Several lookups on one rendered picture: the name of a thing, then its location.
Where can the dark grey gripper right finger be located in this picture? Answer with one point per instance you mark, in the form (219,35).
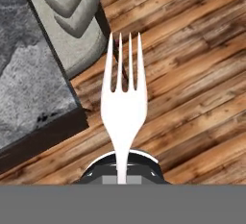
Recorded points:
(142,171)

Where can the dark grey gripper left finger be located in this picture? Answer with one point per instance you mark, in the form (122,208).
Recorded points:
(105,171)

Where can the white plastic fork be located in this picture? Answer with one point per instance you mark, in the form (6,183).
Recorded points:
(123,115)

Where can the white rimmed round plate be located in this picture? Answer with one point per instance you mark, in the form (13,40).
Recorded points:
(145,155)

